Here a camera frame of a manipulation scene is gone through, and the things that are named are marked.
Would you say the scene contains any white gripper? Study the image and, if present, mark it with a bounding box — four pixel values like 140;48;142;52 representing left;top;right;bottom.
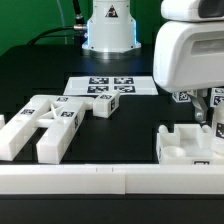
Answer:
153;21;224;122

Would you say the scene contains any white chair back frame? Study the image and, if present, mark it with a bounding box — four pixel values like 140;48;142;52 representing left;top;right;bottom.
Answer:
0;95;94;164

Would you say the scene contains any white chair seat part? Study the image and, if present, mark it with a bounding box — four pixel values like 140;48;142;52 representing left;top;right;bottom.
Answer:
156;124;224;165

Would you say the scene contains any white part left edge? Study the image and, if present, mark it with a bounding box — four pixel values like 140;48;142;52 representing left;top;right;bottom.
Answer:
0;115;5;130

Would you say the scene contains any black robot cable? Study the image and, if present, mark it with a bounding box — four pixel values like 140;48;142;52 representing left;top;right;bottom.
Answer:
27;0;88;46

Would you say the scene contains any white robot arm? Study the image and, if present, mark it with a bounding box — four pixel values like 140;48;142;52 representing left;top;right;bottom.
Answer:
82;0;224;123

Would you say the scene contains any white marker base plate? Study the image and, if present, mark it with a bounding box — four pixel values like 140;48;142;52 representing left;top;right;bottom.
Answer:
64;76;158;95

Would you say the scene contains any white front barrier rail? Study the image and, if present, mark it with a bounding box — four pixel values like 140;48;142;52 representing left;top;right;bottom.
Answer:
0;164;224;194

